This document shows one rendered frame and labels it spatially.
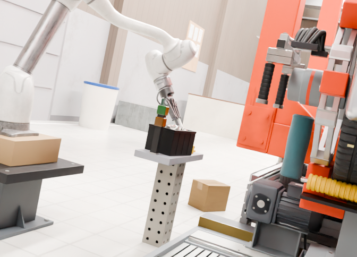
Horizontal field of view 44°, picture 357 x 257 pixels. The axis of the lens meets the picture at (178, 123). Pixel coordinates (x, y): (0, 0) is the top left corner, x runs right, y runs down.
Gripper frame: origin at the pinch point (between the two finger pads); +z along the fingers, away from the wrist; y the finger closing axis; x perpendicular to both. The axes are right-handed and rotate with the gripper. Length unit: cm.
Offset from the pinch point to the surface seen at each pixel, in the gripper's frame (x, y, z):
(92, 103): -226, -318, -132
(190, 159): 4.4, 13.9, 19.0
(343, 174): 67, 49, 47
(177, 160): 4.7, 30.4, 18.6
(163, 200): -13.6, 19.1, 32.4
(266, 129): 38.5, -10.5, 17.9
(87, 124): -246, -319, -109
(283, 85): 57, 17, 5
